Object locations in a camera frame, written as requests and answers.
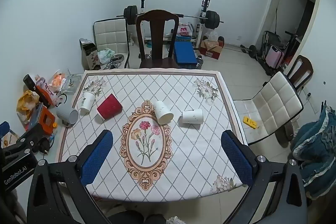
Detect black metal cart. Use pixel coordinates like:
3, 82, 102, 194
262, 30, 282, 56

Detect white padded chair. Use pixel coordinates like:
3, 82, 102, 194
232, 71, 304, 146
93, 18, 131, 69

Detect dark wooden chair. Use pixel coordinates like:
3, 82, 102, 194
285, 55, 314, 94
135, 9, 180, 69

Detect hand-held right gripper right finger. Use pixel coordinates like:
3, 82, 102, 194
221, 130, 308, 224

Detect black dumbbell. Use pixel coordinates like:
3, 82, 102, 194
240, 44, 259, 59

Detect long black box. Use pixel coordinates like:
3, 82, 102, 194
23, 74, 50, 107

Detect orange plastic case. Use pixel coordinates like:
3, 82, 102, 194
26, 103, 57, 135

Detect floral diamond pattern tablecloth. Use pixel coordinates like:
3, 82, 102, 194
56, 68, 248, 203

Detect clear plastic bag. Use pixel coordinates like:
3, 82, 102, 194
205, 29, 219, 42

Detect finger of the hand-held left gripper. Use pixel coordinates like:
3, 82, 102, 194
0, 121, 11, 141
14, 123, 45, 155

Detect red brown cardboard box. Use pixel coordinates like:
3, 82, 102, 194
199, 39, 225, 60

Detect pink white plastic bag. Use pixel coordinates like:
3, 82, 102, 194
176, 23, 193, 37

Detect pink suitcase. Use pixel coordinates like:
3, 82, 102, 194
266, 46, 285, 69

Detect clear plastic tray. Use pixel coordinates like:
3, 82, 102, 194
62, 73, 82, 94

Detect teal blanket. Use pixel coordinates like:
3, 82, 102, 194
291, 101, 336, 199

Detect person's legs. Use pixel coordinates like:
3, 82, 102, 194
109, 210, 168, 224

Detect yellow plastic bag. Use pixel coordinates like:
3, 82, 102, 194
16, 90, 40, 122

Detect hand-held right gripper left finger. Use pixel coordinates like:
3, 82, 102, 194
26, 129, 114, 224

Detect red paper cup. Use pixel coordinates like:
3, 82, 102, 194
97, 93, 123, 120

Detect silver printed carton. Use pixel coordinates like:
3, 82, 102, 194
79, 38, 101, 71

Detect yellow small tool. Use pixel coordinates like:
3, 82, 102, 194
243, 116, 259, 128

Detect pink label bottle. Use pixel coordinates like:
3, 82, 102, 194
35, 74, 57, 98

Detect blue bench pad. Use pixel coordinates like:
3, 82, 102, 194
174, 41, 197, 64

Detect white cup black print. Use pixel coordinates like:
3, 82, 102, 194
80, 91, 95, 115

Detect green white plastic bag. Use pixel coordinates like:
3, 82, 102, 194
98, 48, 116, 64

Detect white weight bench rack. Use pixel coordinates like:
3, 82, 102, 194
138, 0, 210, 49

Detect orange snack bag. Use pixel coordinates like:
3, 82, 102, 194
49, 70, 66, 90

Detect black power plug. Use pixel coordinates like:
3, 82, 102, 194
39, 137, 51, 155

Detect grey ceramic mug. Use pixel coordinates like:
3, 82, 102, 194
56, 103, 79, 127

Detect white speckled paper cup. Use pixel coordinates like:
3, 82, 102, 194
179, 109, 204, 125
153, 100, 174, 125

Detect black barbell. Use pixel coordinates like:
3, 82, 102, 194
116, 5, 224, 29

